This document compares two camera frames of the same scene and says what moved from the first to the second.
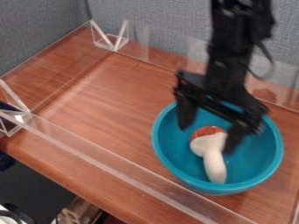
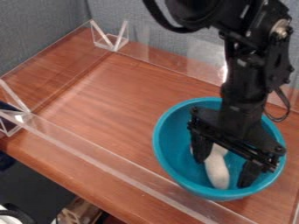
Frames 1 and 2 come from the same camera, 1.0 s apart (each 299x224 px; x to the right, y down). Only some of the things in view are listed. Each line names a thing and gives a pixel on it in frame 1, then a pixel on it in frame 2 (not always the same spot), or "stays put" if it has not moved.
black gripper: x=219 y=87 → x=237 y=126
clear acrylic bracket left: x=14 y=110 stays put
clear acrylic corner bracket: x=109 y=41 stays put
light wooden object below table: x=79 y=213 stays put
